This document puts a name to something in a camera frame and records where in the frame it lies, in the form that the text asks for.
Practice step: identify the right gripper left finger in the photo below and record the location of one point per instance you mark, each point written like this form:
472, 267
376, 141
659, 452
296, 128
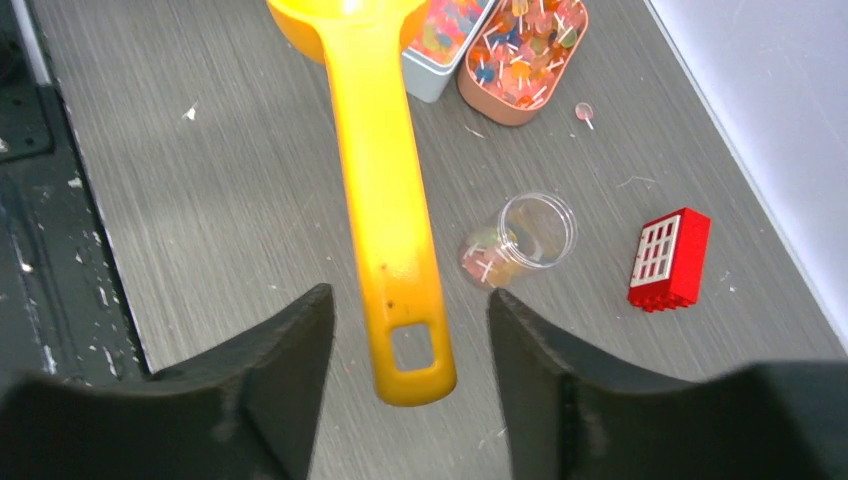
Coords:
248, 408

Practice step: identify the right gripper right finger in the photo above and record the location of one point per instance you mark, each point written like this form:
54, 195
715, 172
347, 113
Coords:
575, 411

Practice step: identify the white tray of gummy candies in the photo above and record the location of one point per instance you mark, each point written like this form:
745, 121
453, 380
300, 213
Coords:
432, 57

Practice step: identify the red toy brick block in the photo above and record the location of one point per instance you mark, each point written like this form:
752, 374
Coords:
669, 261

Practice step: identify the clear plastic jar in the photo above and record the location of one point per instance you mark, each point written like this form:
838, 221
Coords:
532, 232

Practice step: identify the loose pink lollipop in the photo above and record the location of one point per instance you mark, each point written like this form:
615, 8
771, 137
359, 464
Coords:
584, 112

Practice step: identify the pink tray of lollipops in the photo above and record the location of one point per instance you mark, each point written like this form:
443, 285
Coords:
519, 57

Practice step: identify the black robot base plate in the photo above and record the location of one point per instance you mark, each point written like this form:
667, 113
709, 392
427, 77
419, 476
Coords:
63, 307

